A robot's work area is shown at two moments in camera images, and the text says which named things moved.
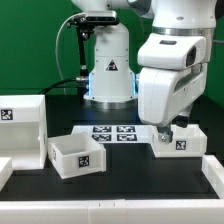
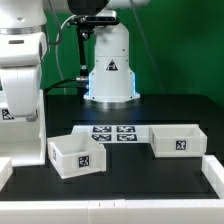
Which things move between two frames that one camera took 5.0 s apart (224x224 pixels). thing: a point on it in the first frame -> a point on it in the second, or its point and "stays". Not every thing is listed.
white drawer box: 187,141 stays
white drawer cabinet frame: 24,131 stays
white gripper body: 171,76 -> 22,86
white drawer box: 76,155 stays
